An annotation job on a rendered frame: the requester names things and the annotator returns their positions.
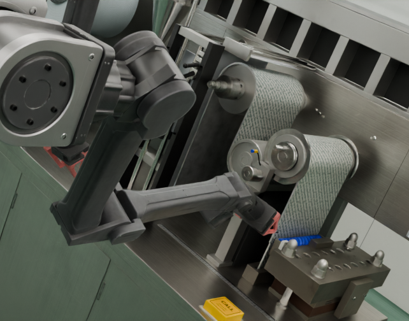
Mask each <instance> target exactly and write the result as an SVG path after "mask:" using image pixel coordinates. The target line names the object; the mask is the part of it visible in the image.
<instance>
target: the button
mask: <svg viewBox="0 0 409 321"><path fill-rule="evenodd" d="M203 308H204V309H205V310H206V311H207V312H208V313H209V314H210V315H211V316H213V317H214V318H215V319H216V320H217V321H241V319H242V317H243V315H244V313H243V312H242V311H241V310H239V309H238V308H237V307H236V306H235V305H234V304H233V303H232V302H231V301H230V300H228V299H227V298H226V297H218V298H215V299H209V300H206V302H205V304H204V306H203Z"/></svg>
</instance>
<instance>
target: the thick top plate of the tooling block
mask: <svg viewBox="0 0 409 321"><path fill-rule="evenodd" d="M344 242H345V240H343V241H335V242H334V244H333V246H332V247H327V248H318V249H314V248H313V247H311V246H310V245H301V246H297V248H296V250H297V251H296V253H295V255H294V258H289V257H286V256H285V255H284V254H283V253H282V252H281V250H280V249H278V248H275V249H273V250H272V252H271V254H270V256H269V258H268V260H267V263H266V265H265V267H264V269H265V270H267V271H268V272H269V273H271V274H272V275H273V276H274V277H275V278H277V279H278V280H280V281H281V282H282V283H283V284H284V285H286V286H287V287H288V288H290V289H291V290H292V291H293V292H295V293H296V294H297V295H298V296H299V297H301V298H302V299H303V300H305V301H306V302H307V303H308V304H313V303H318V302H321V301H326V300H329V299H334V298H337V297H341V296H343V295H344V293H345V291H346V289H347V287H348V285H349V283H350V281H352V280H358V279H361V278H367V277H369V278H370V279H372V280H373V281H374V282H373V284H372V286H371V288H370V289H373V288H377V287H381V286H382V285H383V283H384V281H385V279H386V278H387V276H388V274H389V272H390V270H391V269H390V268H388V267H387V266H385V265H384V264H382V265H381V267H376V266H374V265H373V264H371V263H370V260H371V258H372V256H371V255H370V254H368V253H366V252H365V251H364V250H362V249H360V248H359V247H358V246H355V249H351V248H348V247H347V246H345V245H344V244H343V243H344ZM321 259H325V260H327V263H328V267H327V269H326V270H327V272H326V274H325V276H324V279H320V278H317V277H315V276H314V275H312V274H311V270H312V269H313V267H314V265H317V263H318V261H319V260H321Z"/></svg>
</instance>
